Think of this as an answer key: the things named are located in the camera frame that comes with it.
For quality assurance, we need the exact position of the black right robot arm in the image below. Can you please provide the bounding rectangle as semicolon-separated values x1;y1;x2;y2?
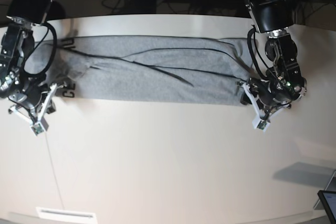
1;0;57;119

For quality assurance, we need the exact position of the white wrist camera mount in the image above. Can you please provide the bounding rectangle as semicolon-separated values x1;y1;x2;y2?
8;82;67;136
236;81;290;132

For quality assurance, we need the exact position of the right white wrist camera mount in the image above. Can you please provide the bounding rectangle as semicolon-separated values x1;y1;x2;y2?
8;82;67;136

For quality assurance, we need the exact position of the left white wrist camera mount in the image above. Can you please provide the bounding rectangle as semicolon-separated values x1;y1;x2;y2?
236;81;290;132

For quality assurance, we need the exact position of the white flat label strip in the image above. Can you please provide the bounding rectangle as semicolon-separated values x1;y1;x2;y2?
36;207;96;218

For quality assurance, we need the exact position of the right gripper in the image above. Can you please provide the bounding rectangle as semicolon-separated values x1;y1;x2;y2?
10;82;76;116

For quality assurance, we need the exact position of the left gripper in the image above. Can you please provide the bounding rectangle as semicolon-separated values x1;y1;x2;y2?
240;79;291;107

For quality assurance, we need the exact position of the grey T-shirt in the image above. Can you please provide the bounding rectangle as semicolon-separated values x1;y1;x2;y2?
25;36;257;107

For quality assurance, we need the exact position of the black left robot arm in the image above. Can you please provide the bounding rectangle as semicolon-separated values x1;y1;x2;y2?
244;0;307;113

